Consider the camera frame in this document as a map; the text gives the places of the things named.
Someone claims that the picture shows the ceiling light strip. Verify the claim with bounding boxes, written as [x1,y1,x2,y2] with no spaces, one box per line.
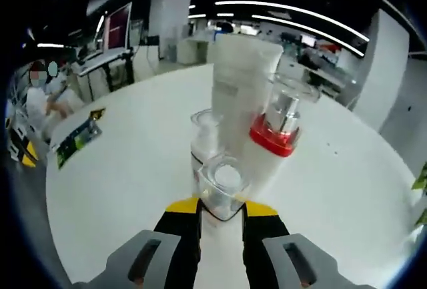
[252,14,366,57]
[215,0,371,42]

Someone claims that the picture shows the small gold skincare sachet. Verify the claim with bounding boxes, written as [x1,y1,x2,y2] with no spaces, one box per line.
[88,107,107,120]

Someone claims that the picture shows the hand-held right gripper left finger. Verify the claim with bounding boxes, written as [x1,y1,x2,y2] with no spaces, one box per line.
[71,197,202,289]

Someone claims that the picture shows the large white skincare tube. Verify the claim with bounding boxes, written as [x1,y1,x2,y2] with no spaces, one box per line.
[210,34,284,158]

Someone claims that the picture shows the white skincare bottle red collar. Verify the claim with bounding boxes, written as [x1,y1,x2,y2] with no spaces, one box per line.
[245,73,322,198]

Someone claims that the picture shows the white desk black legs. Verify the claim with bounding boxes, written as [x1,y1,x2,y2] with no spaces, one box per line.
[75,47,137,102]

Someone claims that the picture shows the computer monitor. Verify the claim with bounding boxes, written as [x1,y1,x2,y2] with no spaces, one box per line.
[102,1,133,51]

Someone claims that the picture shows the green white skincare packet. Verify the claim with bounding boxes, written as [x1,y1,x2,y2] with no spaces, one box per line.
[410,161,427,228]

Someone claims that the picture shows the green black skincare sachet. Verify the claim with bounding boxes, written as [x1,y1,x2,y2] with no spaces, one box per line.
[55,117,103,170]

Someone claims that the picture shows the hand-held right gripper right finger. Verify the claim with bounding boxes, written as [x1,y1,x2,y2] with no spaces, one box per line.
[240,200,363,289]

